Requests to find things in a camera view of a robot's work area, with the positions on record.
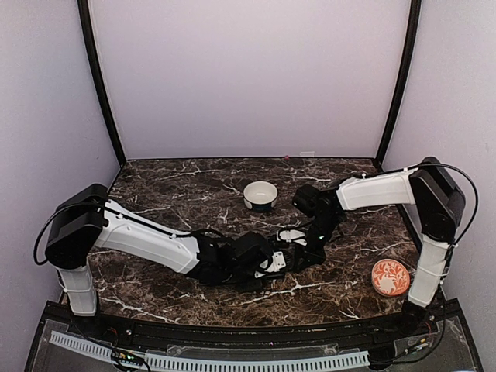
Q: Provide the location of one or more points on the white and navy bowl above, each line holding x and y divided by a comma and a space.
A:
260, 196

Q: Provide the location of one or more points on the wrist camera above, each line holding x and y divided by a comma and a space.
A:
270, 267
291, 236

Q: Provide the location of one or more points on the black corner post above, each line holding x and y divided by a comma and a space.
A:
98, 80
401, 81

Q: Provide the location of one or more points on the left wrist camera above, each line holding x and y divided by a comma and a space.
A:
270, 267

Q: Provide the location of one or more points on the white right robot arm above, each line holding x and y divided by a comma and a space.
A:
428, 185

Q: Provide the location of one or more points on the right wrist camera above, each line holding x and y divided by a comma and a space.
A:
291, 236

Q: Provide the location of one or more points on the orange patterned round dish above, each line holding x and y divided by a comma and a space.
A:
390, 278

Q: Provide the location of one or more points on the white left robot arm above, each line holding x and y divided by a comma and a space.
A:
90, 219

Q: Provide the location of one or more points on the black front rail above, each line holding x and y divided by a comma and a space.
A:
140, 335

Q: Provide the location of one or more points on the black right corner post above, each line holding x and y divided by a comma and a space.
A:
401, 81

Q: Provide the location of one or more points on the black left corner post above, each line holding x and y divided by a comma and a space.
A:
98, 80

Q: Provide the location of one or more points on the white slotted cable duct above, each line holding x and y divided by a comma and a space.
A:
182, 358

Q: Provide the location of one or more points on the black zippered tool case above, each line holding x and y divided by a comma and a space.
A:
243, 277

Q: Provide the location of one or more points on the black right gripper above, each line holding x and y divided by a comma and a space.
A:
313, 257

